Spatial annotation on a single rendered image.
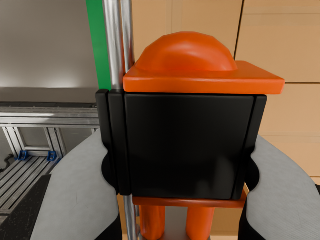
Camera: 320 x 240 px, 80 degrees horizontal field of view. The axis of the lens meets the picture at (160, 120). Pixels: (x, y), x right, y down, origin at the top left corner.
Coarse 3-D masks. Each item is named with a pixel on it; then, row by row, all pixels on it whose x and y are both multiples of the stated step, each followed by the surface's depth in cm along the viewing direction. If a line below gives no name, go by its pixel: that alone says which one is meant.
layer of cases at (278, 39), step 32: (160, 0) 55; (192, 0) 54; (224, 0) 54; (256, 0) 54; (288, 0) 53; (160, 32) 58; (224, 32) 58; (256, 32) 57; (288, 32) 57; (256, 64) 61; (288, 64) 61; (288, 96) 66; (288, 128) 71
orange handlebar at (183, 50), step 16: (176, 32) 10; (192, 32) 10; (160, 48) 10; (176, 48) 9; (192, 48) 9; (208, 48) 9; (224, 48) 10; (144, 64) 10; (160, 64) 10; (176, 64) 10; (192, 64) 10; (208, 64) 10; (224, 64) 10; (144, 208) 15; (160, 208) 15; (192, 208) 15; (208, 208) 14; (144, 224) 16; (160, 224) 16; (192, 224) 15; (208, 224) 15
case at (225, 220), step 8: (248, 192) 47; (120, 200) 46; (120, 208) 44; (216, 208) 43; (224, 208) 43; (232, 208) 43; (120, 216) 42; (136, 216) 42; (216, 216) 41; (224, 216) 41; (232, 216) 41; (216, 224) 40; (224, 224) 40; (232, 224) 40; (216, 232) 38; (224, 232) 38; (232, 232) 38
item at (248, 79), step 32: (128, 96) 9; (160, 96) 9; (192, 96) 9; (224, 96) 9; (256, 96) 9; (128, 128) 10; (160, 128) 10; (192, 128) 10; (224, 128) 10; (256, 128) 10; (160, 160) 11; (192, 160) 11; (224, 160) 11; (160, 192) 12; (192, 192) 12; (224, 192) 12
